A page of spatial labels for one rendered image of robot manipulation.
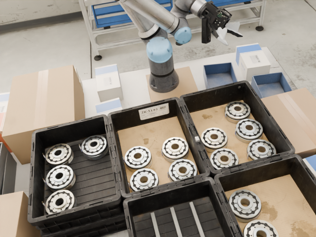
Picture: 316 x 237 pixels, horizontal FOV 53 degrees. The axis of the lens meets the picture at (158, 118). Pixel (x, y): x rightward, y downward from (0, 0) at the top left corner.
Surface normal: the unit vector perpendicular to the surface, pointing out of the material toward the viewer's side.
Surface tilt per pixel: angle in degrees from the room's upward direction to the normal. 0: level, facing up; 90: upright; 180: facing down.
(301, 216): 0
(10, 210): 0
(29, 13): 90
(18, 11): 90
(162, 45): 9
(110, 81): 0
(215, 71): 90
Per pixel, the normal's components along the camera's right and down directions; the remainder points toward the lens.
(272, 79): 0.08, 0.72
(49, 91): -0.11, -0.68
